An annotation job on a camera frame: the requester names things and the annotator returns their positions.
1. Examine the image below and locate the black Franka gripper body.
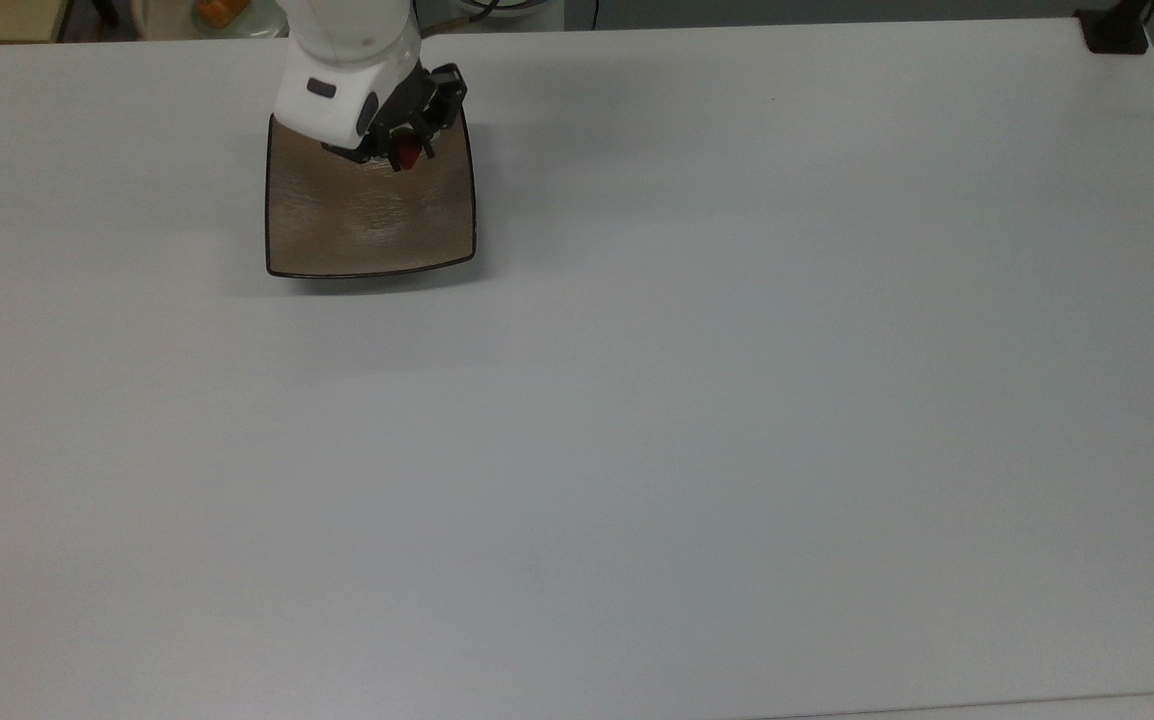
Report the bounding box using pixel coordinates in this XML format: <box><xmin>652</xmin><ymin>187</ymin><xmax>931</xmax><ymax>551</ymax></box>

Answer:
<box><xmin>321</xmin><ymin>62</ymin><xmax>469</xmax><ymax>173</ymax></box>

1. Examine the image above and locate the square brown ceramic plate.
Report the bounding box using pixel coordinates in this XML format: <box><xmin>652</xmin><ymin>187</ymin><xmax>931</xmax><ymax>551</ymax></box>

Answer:
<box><xmin>265</xmin><ymin>104</ymin><xmax>479</xmax><ymax>280</ymax></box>

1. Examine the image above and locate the pale round bowl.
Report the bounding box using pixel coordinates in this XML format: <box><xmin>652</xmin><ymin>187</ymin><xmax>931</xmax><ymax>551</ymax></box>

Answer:
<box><xmin>132</xmin><ymin>0</ymin><xmax>290</xmax><ymax>41</ymax></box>

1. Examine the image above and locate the black table clamp mount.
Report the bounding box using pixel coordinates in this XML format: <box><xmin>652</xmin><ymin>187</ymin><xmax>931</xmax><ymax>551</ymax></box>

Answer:
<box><xmin>1075</xmin><ymin>0</ymin><xmax>1152</xmax><ymax>55</ymax></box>

